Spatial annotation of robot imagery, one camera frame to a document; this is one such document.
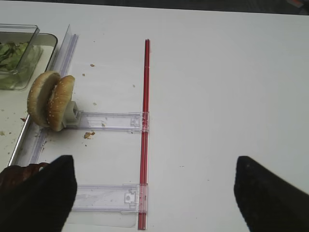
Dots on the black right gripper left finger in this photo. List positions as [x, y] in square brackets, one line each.
[43, 202]

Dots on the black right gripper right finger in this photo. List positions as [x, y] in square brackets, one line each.
[267, 202]

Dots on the dark meat patty front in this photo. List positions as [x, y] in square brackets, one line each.
[14, 175]

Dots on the green lettuce in container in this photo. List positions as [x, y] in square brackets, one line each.
[17, 64]

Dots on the metal tray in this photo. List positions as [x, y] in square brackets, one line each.
[13, 103]

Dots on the white right bun pusher block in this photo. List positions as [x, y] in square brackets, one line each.
[71, 115]

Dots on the clear patty track right side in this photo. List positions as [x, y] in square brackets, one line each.
[112, 198]

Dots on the sesame bun right half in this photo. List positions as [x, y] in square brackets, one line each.
[61, 96]

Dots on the sesame bun half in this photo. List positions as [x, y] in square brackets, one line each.
[39, 95]
[61, 96]

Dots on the sesame bun left half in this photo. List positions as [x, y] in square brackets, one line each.
[39, 95]

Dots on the clear bun track right side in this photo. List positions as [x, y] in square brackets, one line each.
[129, 122]

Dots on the clear plastic salad container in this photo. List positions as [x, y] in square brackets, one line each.
[18, 33]

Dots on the red right rail strip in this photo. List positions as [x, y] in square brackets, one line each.
[144, 141]

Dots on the clear right front stop rail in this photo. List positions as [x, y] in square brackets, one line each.
[32, 135]

